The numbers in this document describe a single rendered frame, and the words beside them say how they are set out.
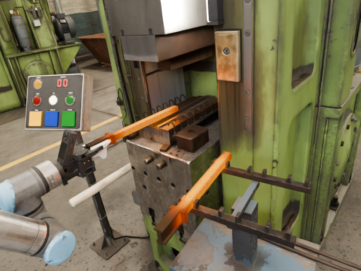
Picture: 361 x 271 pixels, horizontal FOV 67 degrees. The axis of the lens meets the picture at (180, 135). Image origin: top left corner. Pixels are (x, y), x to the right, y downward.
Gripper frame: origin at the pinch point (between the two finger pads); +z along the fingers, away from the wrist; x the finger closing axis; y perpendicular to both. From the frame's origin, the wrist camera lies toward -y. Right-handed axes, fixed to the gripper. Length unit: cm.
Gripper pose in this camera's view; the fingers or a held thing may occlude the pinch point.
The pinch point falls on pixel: (105, 139)
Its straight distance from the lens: 102.8
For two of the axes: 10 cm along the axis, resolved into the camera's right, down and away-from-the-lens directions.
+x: 7.6, 2.1, -6.2
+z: 6.4, -4.1, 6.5
